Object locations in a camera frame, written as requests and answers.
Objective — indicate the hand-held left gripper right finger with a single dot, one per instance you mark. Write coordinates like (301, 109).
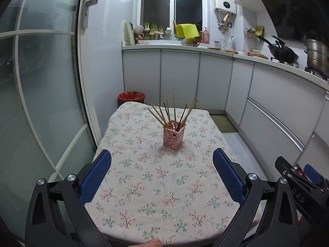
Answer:
(228, 175)

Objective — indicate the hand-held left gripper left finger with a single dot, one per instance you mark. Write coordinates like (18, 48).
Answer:
(95, 177)

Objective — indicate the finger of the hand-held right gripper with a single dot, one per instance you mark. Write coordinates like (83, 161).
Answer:
(312, 173)
(284, 166)

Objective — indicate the pink perforated utensil holder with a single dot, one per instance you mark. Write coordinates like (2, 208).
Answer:
(174, 139)

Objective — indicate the thin black chopstick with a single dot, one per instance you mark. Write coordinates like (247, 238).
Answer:
(183, 115)
(166, 113)

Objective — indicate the bunch of wooden chopsticks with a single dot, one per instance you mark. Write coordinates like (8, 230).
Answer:
(174, 110)

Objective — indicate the person's left hand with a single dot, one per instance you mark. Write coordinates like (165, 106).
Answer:
(150, 243)

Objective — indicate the brown floor mat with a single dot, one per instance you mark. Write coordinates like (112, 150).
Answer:
(225, 123)

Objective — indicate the floral tablecloth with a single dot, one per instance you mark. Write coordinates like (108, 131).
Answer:
(159, 185)

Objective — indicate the red lined trash bin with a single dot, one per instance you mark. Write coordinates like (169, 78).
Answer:
(131, 99)

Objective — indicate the grey kitchen cabinets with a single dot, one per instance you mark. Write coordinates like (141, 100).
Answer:
(218, 82)

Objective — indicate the frosted glass door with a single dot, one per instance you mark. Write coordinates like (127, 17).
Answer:
(38, 95)

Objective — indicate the black wok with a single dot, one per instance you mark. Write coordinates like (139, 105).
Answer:
(282, 52)

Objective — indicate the steel stock pot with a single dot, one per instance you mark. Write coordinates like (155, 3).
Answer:
(317, 55)

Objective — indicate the glass jars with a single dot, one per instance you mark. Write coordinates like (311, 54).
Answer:
(226, 43)

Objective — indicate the green yellow food packets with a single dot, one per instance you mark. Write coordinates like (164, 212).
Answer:
(255, 32)

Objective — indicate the red bottle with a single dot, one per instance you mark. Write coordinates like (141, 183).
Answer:
(205, 36)

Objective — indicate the white cutting board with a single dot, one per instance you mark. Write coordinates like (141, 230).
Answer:
(129, 34)

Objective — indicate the yellow cloth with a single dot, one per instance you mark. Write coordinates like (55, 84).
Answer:
(189, 30)

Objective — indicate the sprouting garlic bulbs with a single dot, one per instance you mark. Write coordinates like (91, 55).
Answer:
(153, 32)

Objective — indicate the black range hood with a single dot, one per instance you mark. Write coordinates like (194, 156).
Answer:
(295, 5)

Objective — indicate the kitchen window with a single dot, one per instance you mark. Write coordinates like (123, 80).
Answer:
(172, 2)

